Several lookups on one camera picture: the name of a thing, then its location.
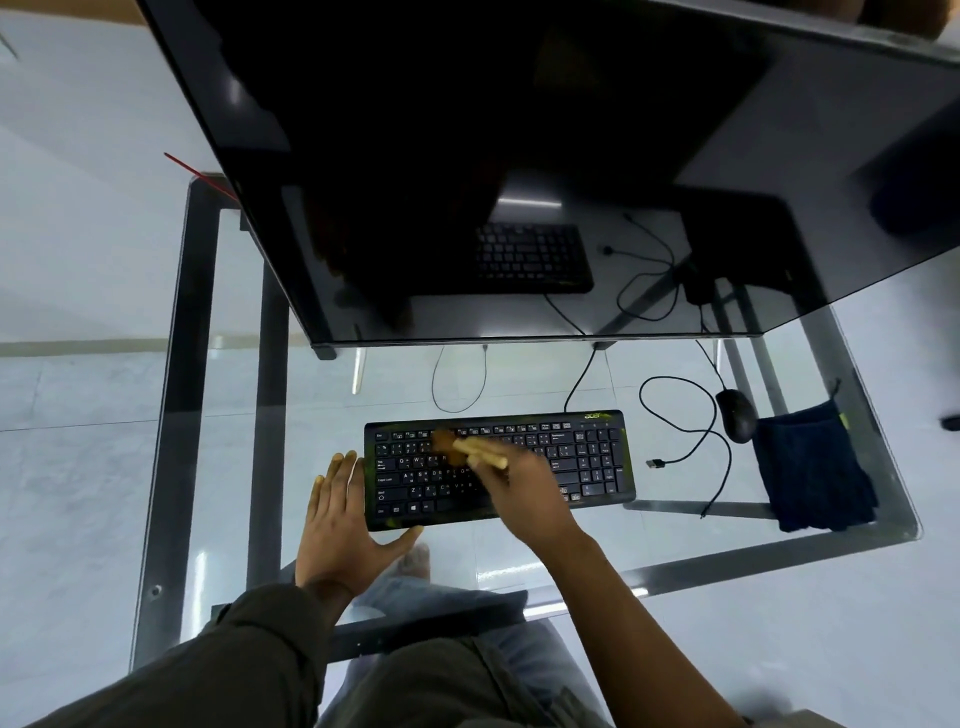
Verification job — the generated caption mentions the black computer mouse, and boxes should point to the black computer mouse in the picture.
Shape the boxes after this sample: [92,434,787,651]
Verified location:
[714,388,760,444]

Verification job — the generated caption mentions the person's right hand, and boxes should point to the person's right hand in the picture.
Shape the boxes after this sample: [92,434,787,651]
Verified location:
[468,446,587,552]

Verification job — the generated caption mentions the grey metal table frame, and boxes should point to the grey metal table frame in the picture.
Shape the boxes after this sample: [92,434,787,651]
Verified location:
[129,174,922,673]

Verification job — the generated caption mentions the person's left forearm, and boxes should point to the person's left forearm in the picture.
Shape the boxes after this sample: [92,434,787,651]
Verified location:
[22,579,363,728]

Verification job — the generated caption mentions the black computer keyboard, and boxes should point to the black computer keyboard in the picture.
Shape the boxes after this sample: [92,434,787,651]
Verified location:
[363,409,637,533]

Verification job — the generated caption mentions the large black computer monitor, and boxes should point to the large black computer monitor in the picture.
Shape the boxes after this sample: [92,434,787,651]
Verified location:
[137,0,960,363]

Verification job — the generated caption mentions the person's blue jeans legs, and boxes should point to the person's blue jeans legs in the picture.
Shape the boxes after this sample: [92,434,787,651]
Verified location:
[315,546,610,728]

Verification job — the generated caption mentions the thin red stick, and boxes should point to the thin red stick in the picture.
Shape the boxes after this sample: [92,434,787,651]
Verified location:
[163,152,242,203]

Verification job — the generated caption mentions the person's left hand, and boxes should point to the person's left hand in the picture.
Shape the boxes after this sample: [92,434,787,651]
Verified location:
[294,450,426,602]

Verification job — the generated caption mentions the dark blue cloth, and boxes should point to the dark blue cloth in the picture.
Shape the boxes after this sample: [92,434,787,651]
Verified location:
[751,399,880,534]

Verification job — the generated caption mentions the thin black looped cable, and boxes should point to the thin black looped cable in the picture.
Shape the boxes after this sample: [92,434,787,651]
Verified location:
[430,344,490,414]

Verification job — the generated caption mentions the black cable with plug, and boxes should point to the black cable with plug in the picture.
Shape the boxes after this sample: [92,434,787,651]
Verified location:
[638,375,734,520]

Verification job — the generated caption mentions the black keyboard cable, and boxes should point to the black keyboard cable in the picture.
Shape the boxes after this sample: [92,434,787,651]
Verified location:
[564,346,600,414]

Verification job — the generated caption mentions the person's right forearm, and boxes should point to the person's right forearm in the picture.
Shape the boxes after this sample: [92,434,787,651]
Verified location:
[521,527,753,728]

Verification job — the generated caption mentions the wooden handled cleaning brush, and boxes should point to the wooden handled cleaning brush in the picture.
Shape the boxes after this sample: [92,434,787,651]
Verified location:
[432,428,510,474]

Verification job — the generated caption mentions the olive green shirt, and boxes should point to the olive green shirt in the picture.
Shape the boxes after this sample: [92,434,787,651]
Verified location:
[318,637,601,728]

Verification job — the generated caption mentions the black mouse cable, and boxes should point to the black mouse cable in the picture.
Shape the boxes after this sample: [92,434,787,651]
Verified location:
[694,339,727,393]

